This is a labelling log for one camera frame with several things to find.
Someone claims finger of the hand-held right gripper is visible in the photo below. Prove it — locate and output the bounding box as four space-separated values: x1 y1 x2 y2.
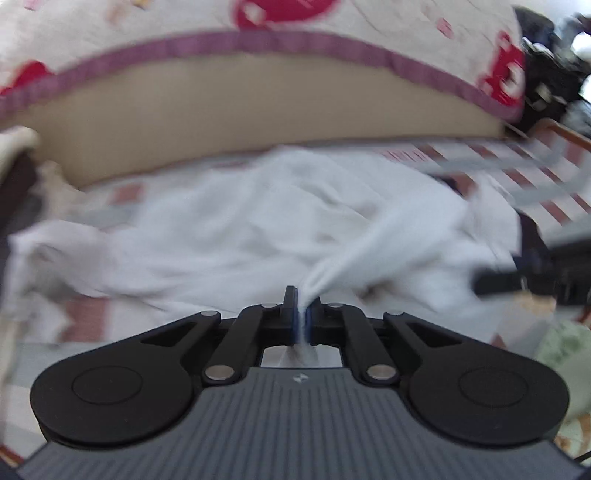
473 270 526 298

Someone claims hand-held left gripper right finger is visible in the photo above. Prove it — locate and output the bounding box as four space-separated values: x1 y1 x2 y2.
305 299 464 387

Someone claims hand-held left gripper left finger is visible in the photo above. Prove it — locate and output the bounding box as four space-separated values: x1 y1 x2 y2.
140 285 301 387

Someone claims white t-shirt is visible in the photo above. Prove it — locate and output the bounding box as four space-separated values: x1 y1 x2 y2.
9 145 522 342

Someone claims pale green cloth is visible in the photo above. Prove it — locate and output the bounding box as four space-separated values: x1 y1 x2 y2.
534 320 591 446

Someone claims checked pink and grey blanket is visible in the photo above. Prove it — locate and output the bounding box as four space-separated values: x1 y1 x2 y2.
0 138 591 462

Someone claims dark clutter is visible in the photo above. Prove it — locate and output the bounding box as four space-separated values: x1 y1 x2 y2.
512 6 591 132

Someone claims wooden rail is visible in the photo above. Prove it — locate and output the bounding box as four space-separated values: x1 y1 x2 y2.
505 117 591 153

